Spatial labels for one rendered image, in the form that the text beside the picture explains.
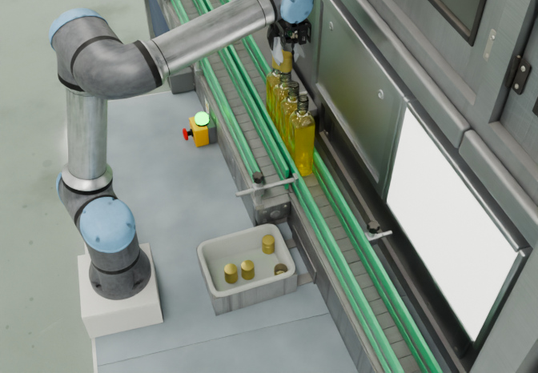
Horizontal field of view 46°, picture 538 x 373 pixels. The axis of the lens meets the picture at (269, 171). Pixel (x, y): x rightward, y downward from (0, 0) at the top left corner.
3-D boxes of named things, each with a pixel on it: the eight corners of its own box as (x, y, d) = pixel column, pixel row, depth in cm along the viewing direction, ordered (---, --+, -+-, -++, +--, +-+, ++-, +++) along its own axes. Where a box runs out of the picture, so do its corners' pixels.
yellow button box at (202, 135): (217, 143, 205) (215, 126, 200) (194, 149, 203) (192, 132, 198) (210, 129, 210) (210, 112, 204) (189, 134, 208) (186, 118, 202)
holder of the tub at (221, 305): (315, 285, 169) (317, 268, 164) (215, 316, 163) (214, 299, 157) (292, 235, 180) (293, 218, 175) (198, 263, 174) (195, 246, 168)
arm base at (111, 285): (87, 302, 154) (79, 279, 147) (92, 250, 164) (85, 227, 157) (150, 298, 155) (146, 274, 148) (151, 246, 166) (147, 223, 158)
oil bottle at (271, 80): (289, 133, 190) (291, 76, 174) (271, 137, 188) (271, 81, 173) (283, 121, 193) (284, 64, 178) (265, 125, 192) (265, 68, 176)
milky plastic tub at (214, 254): (297, 290, 168) (299, 271, 161) (214, 316, 163) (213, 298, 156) (275, 239, 179) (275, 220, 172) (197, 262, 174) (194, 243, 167)
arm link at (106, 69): (86, 90, 111) (316, -24, 124) (63, 56, 117) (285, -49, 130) (106, 133, 120) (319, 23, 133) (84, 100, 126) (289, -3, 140)
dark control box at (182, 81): (194, 90, 223) (192, 71, 216) (172, 95, 221) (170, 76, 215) (188, 76, 228) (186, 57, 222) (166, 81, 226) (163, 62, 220)
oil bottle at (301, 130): (312, 174, 179) (316, 117, 163) (294, 178, 177) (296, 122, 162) (304, 160, 182) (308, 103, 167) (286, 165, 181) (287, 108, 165)
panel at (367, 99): (487, 347, 132) (539, 251, 107) (475, 352, 132) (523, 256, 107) (319, 83, 190) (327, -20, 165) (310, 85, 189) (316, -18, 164)
